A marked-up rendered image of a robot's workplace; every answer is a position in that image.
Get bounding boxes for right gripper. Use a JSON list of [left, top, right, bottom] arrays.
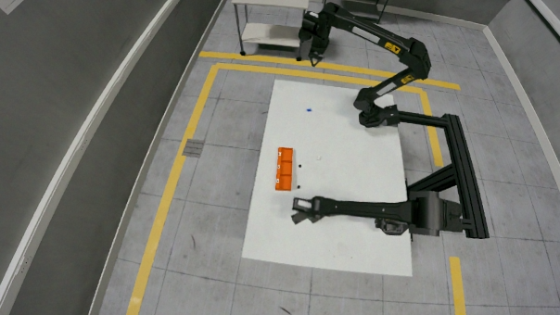
[[308, 33, 329, 67]]

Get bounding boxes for orange rack of bins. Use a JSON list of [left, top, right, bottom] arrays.
[[275, 147, 293, 191]]

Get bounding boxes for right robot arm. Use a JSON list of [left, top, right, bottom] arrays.
[[299, 2, 431, 124]]

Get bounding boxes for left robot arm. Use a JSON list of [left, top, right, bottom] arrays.
[[290, 192, 463, 237]]

